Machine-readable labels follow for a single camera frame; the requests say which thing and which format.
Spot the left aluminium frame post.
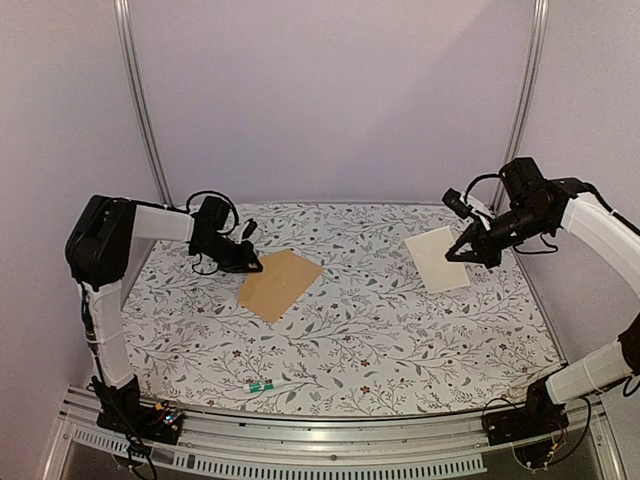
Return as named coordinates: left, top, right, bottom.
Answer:
left=113, top=0, right=175, bottom=206

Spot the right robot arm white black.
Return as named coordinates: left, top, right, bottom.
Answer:
left=443, top=157, right=639, bottom=436

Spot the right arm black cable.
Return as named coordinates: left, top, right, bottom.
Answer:
left=464, top=173, right=504, bottom=201

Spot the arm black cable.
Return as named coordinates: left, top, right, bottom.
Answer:
left=464, top=173, right=504, bottom=201
left=185, top=189, right=244, bottom=236

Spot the brown kraft envelope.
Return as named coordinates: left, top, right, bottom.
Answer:
left=236, top=250, right=324, bottom=324

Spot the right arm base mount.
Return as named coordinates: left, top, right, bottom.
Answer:
left=481, top=404, right=569, bottom=446

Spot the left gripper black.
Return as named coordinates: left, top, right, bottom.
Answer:
left=193, top=233, right=263, bottom=273

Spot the right aluminium frame post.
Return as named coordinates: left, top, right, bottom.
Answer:
left=489, top=0, right=550, bottom=211

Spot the green white glue stick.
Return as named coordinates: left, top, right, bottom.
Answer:
left=243, top=379, right=284, bottom=393

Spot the aluminium frame post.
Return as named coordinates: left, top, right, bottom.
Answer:
left=489, top=0, right=550, bottom=211
left=113, top=0, right=175, bottom=206

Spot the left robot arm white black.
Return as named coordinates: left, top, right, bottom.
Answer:
left=65, top=190, right=263, bottom=391

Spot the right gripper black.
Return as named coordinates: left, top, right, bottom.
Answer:
left=446, top=203, right=553, bottom=269

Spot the cream letter paper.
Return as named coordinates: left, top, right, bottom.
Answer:
left=404, top=226, right=470, bottom=293

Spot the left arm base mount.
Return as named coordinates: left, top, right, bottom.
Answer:
left=97, top=405, right=183, bottom=445

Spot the aluminium front rail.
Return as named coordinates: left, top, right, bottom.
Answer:
left=42, top=387, right=631, bottom=479

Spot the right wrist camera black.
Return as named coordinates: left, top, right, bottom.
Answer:
left=442, top=188, right=472, bottom=219

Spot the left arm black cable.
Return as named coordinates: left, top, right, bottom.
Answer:
left=185, top=189, right=244, bottom=236

